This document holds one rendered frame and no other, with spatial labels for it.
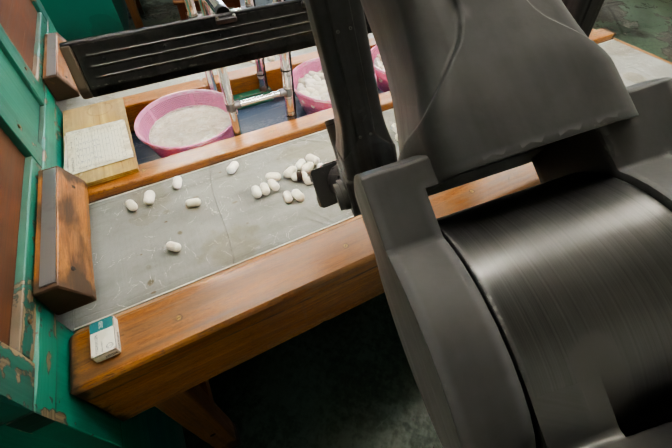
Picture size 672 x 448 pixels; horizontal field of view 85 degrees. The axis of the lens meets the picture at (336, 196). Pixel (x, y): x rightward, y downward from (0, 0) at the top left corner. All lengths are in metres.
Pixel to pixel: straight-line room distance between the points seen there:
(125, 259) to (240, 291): 0.26
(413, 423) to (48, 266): 1.10
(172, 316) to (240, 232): 0.21
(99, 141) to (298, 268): 0.62
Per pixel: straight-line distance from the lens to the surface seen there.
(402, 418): 1.39
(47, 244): 0.76
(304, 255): 0.70
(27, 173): 0.89
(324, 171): 0.60
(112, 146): 1.04
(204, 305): 0.69
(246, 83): 1.24
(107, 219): 0.92
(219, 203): 0.85
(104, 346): 0.70
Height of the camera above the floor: 1.35
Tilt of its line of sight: 47 degrees down
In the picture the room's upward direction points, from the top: straight up
